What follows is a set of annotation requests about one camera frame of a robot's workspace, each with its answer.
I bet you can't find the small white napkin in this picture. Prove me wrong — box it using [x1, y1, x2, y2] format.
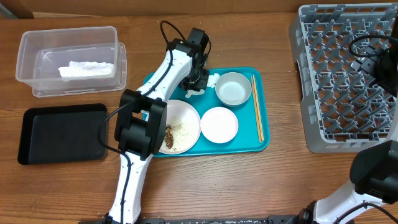
[185, 73, 220, 98]

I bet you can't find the large white napkin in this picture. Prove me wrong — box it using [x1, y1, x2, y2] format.
[58, 61, 114, 78]

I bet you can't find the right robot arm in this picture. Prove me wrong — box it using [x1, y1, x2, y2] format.
[289, 30, 397, 223]

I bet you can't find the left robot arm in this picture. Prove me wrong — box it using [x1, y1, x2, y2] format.
[103, 28, 211, 223]

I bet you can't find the grey dishwasher rack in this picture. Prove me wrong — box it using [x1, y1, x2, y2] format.
[289, 3, 397, 153]

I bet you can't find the grey bowl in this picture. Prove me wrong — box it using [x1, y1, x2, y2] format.
[215, 72, 252, 107]

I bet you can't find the large white plate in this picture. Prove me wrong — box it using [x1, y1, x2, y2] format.
[159, 100, 201, 155]

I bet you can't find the small white bowl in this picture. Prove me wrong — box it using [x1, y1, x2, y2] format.
[200, 107, 239, 144]

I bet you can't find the left wooden chopstick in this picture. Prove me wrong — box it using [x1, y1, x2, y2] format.
[251, 75, 263, 143]

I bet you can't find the wooden chopstick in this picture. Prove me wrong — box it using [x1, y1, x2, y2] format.
[256, 84, 264, 141]
[251, 75, 263, 143]

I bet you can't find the right wooden chopstick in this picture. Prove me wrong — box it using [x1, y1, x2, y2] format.
[256, 84, 264, 141]

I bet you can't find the brown food scrap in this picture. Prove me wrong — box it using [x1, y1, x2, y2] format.
[164, 125, 174, 149]

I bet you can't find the teal serving tray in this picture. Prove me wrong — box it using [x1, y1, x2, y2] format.
[142, 67, 271, 158]

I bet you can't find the clear plastic container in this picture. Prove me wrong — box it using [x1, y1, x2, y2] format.
[16, 26, 126, 94]

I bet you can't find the black plastic tray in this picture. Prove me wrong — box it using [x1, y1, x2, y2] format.
[17, 103, 108, 165]

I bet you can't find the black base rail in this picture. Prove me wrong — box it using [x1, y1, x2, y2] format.
[139, 215, 297, 224]

